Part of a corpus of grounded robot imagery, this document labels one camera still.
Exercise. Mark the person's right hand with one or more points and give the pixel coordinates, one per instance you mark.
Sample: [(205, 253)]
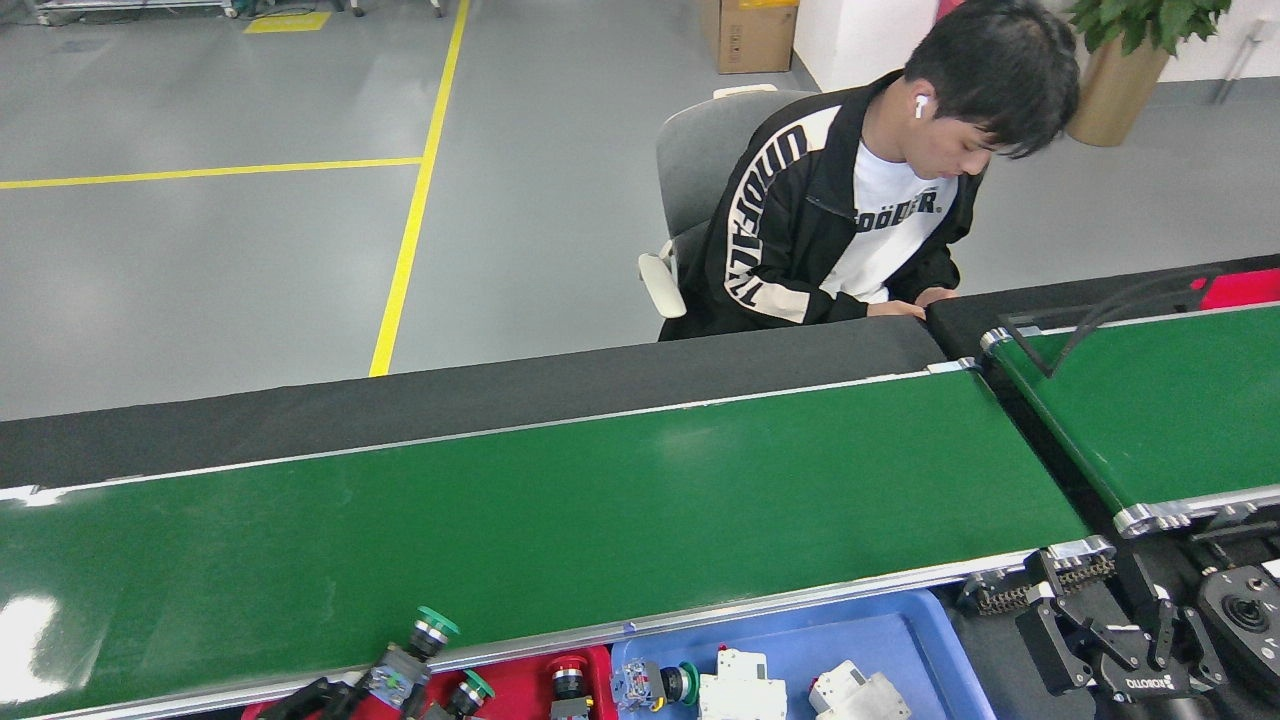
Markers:
[(897, 309)]

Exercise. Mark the blue plastic bin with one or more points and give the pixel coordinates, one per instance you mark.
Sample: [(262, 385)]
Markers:
[(850, 630)]

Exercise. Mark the person's left hand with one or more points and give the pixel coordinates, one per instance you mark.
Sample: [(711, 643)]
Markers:
[(938, 296)]

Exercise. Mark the cardboard box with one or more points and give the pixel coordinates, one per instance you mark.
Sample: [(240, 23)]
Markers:
[(750, 35)]

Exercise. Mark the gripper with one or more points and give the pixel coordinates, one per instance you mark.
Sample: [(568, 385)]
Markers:
[(1150, 695)]

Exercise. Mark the white circuit breaker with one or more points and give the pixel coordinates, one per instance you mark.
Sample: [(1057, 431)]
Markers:
[(860, 695), (740, 690)]

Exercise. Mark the person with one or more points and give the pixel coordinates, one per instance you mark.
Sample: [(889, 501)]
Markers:
[(770, 220)]

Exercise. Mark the grey office chair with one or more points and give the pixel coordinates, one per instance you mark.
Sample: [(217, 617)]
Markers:
[(700, 150)]

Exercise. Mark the red tray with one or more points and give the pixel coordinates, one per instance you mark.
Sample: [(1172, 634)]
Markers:
[(1240, 288)]

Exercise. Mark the black guide frame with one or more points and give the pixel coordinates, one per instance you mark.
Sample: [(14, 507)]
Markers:
[(1025, 348)]

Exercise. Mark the green conveyor belt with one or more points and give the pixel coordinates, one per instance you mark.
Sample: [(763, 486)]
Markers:
[(600, 520), (1150, 420)]

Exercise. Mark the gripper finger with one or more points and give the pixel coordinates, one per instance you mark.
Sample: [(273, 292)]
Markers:
[(310, 700)]

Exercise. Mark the red plastic bin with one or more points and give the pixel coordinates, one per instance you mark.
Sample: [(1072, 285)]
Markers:
[(520, 690)]

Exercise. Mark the potted plant in gold pot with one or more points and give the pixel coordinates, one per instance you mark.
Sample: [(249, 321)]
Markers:
[(1115, 90)]

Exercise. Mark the red push button switch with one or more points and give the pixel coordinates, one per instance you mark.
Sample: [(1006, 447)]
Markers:
[(568, 685)]

